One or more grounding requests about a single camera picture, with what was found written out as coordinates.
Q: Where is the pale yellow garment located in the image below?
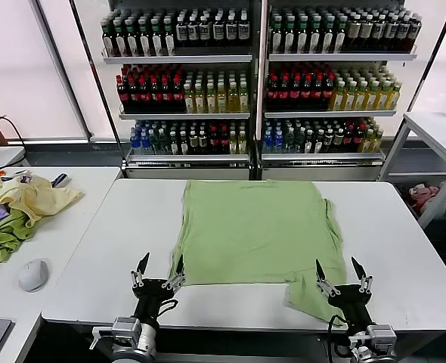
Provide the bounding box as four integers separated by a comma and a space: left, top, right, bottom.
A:
0, 174, 85, 228

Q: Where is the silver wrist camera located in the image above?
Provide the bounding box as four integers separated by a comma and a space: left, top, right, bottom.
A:
111, 317, 141, 343
366, 324, 398, 351

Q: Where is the pink clothes pile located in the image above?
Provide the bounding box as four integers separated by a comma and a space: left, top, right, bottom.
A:
407, 183, 441, 213

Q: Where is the green cap brown bottle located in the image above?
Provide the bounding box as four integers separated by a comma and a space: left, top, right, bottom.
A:
296, 17, 309, 54
163, 19, 176, 57
126, 19, 139, 57
283, 17, 296, 54
321, 17, 335, 54
102, 19, 115, 57
308, 17, 322, 54
334, 17, 348, 54
271, 17, 284, 54
138, 19, 151, 57
114, 19, 127, 57
150, 19, 163, 57

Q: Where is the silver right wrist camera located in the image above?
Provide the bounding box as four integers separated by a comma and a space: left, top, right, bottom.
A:
366, 324, 398, 351

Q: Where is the dark bottle white printed label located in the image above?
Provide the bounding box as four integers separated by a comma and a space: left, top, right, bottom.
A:
187, 14, 200, 48
237, 14, 250, 48
175, 14, 188, 48
225, 14, 238, 48
199, 14, 212, 48
212, 14, 225, 48

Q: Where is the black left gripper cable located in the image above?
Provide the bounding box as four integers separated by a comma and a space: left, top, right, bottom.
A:
158, 299, 180, 317

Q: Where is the white computer mouse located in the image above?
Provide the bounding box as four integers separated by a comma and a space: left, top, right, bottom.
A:
17, 259, 51, 293

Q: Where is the dark bottle pale label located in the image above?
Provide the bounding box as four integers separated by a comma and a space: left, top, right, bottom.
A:
372, 14, 385, 53
395, 14, 408, 53
347, 14, 361, 53
383, 14, 396, 53
407, 14, 423, 53
359, 14, 373, 53

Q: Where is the beverage display shelf unit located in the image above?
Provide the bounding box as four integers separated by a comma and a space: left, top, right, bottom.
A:
259, 0, 419, 182
101, 0, 256, 181

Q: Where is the light green t-shirt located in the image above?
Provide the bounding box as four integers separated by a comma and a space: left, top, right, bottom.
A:
169, 179, 348, 322

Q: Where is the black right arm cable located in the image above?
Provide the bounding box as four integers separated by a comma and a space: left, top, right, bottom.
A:
327, 314, 347, 334

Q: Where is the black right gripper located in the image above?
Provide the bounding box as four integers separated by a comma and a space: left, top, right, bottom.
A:
314, 256, 376, 327

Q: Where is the white metal frame table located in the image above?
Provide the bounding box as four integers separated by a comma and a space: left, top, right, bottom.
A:
377, 111, 446, 230

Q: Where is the red cap cola bottle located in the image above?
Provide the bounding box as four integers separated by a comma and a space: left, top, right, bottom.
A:
128, 75, 140, 113
277, 74, 290, 110
160, 75, 172, 113
323, 74, 336, 110
300, 74, 313, 110
116, 75, 129, 113
289, 74, 302, 110
266, 74, 279, 110
149, 75, 161, 113
311, 74, 324, 110
171, 75, 184, 113
138, 75, 150, 113

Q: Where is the crumpled green garment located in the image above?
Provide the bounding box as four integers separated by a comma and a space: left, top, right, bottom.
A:
0, 207, 35, 265

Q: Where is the black power cable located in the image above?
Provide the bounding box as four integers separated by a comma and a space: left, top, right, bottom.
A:
0, 115, 25, 167

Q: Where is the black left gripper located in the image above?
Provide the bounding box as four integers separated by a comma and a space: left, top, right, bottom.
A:
130, 252, 186, 322

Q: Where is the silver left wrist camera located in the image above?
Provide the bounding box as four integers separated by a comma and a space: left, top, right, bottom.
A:
111, 317, 141, 343

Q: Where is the grey slanted window post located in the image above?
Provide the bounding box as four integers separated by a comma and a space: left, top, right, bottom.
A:
32, 0, 94, 143

